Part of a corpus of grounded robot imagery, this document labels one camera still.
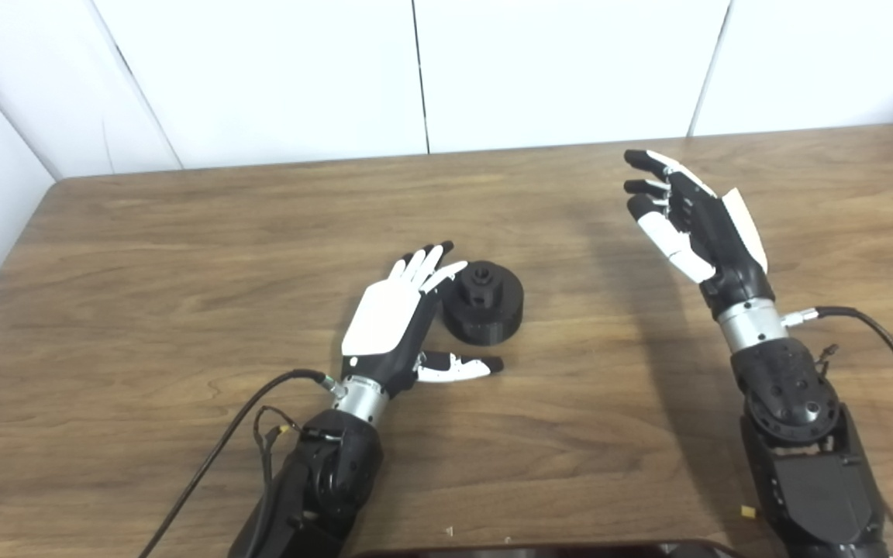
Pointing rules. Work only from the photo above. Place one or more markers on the dark robot torso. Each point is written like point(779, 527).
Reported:
point(539, 552)

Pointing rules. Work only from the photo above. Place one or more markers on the round black plastic part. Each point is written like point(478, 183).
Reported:
point(493, 314)

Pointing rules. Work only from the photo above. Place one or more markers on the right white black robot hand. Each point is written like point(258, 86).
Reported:
point(718, 240)

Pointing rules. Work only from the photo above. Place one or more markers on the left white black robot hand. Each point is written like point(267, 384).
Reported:
point(384, 318)

